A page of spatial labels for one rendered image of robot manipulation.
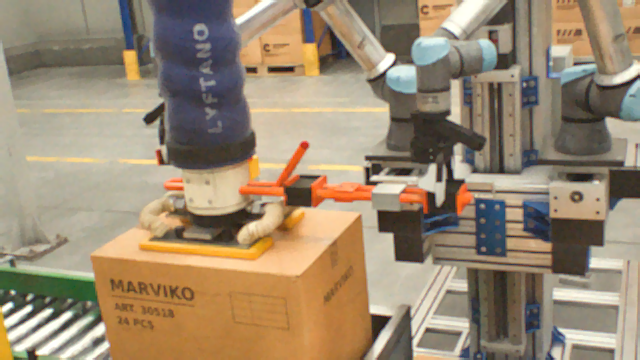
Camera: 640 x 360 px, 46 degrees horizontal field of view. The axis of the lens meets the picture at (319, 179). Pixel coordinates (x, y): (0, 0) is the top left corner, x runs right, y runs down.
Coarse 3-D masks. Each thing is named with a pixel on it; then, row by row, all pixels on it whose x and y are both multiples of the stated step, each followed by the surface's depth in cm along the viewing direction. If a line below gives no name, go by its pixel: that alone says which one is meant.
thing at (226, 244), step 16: (144, 240) 196; (160, 240) 193; (176, 240) 192; (192, 240) 191; (208, 240) 190; (224, 240) 188; (256, 240) 187; (272, 240) 189; (224, 256) 185; (240, 256) 183; (256, 256) 182
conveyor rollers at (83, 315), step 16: (0, 304) 272; (16, 304) 268; (32, 304) 265; (48, 304) 269; (64, 304) 264; (80, 304) 261; (96, 304) 265; (16, 320) 256; (32, 320) 253; (48, 320) 257; (64, 320) 252; (80, 320) 249; (96, 320) 252; (16, 336) 245; (32, 336) 242; (48, 336) 245; (64, 336) 240; (80, 336) 246; (96, 336) 240; (48, 352) 233; (64, 352) 230; (80, 352) 233; (96, 352) 228; (368, 352) 214
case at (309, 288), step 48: (288, 240) 192; (336, 240) 190; (96, 288) 199; (144, 288) 192; (192, 288) 185; (240, 288) 179; (288, 288) 174; (336, 288) 191; (144, 336) 197; (192, 336) 190; (240, 336) 184; (288, 336) 178; (336, 336) 193
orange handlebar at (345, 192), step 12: (252, 156) 220; (168, 180) 202; (180, 180) 202; (240, 192) 191; (252, 192) 189; (264, 192) 188; (276, 192) 187; (324, 192) 182; (336, 192) 181; (348, 192) 179; (360, 192) 178; (408, 192) 177; (420, 192) 176; (468, 192) 171
